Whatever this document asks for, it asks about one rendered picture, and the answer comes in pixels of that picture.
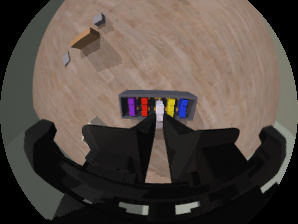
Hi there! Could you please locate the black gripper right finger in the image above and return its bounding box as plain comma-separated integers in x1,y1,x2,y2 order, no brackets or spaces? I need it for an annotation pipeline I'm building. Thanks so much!
162,113,239,184

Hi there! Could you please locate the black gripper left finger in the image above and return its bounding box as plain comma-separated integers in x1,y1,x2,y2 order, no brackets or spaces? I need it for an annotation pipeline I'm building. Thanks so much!
81,113,156,183

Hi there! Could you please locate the beige open tray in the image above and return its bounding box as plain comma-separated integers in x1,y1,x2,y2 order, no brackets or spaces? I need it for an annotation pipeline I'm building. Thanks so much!
81,116,106,145

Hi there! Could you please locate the brown rectangular block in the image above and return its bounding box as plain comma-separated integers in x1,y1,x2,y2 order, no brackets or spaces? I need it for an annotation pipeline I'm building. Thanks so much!
69,27,100,49

